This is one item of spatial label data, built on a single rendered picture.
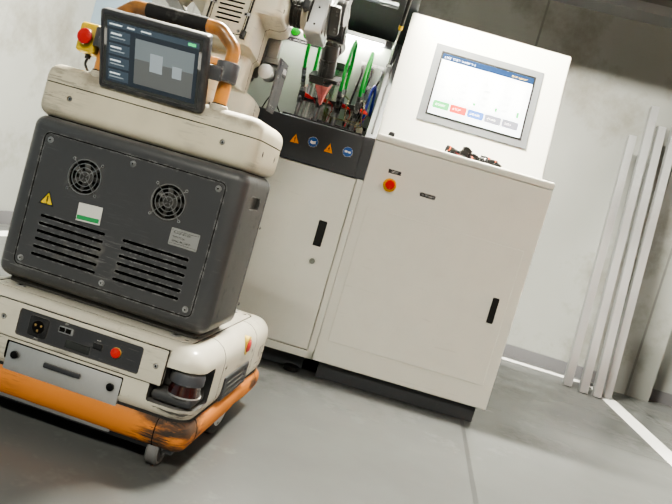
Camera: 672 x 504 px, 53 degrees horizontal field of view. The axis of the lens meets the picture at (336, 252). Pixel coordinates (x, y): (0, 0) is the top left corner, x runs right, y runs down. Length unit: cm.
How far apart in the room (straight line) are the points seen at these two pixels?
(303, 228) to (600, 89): 289
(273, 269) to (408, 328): 57
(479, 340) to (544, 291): 221
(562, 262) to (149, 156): 365
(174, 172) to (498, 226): 143
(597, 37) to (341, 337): 312
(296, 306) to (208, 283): 110
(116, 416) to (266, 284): 118
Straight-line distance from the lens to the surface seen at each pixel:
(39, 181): 175
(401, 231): 261
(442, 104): 292
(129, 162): 164
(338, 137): 262
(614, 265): 452
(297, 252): 262
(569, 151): 490
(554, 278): 486
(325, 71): 231
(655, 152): 480
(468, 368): 270
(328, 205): 260
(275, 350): 275
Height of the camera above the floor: 67
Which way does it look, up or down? 4 degrees down
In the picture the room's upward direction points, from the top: 16 degrees clockwise
